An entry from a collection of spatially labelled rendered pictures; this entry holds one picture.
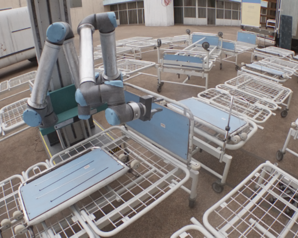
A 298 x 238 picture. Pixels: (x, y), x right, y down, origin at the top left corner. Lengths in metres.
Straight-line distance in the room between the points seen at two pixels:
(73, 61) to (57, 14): 0.55
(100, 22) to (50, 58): 0.39
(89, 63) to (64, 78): 0.78
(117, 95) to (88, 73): 0.20
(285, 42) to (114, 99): 8.55
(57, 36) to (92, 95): 0.46
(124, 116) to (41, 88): 0.63
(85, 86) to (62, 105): 0.85
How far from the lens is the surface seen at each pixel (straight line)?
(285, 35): 9.12
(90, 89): 0.98
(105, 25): 1.34
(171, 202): 1.81
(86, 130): 2.05
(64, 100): 1.81
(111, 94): 0.97
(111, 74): 1.63
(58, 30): 1.23
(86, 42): 1.19
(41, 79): 1.34
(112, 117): 0.96
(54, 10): 1.79
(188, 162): 1.41
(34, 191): 1.40
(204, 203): 1.82
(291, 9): 9.63
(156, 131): 1.49
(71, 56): 1.40
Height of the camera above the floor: 1.47
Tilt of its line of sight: 31 degrees down
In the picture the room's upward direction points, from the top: 3 degrees counter-clockwise
